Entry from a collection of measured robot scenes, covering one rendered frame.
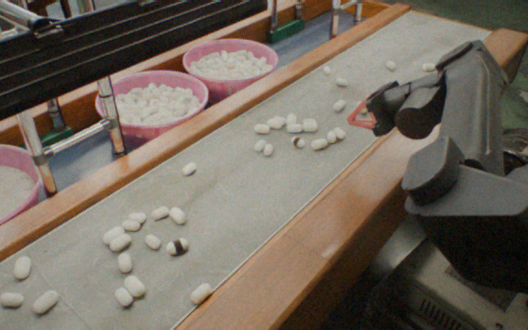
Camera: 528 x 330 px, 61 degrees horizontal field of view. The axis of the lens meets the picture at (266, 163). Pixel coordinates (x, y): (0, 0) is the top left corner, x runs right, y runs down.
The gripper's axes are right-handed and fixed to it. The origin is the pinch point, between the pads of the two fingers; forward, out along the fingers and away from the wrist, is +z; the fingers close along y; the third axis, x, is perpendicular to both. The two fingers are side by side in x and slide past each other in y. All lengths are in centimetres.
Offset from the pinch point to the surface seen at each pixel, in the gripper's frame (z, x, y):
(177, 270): 13.7, 5.2, 39.1
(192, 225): 17.6, 1.9, 30.6
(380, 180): -0.5, 12.8, 0.8
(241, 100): 30.4, -12.7, -4.6
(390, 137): 3.1, 9.5, -13.5
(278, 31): 55, -27, -56
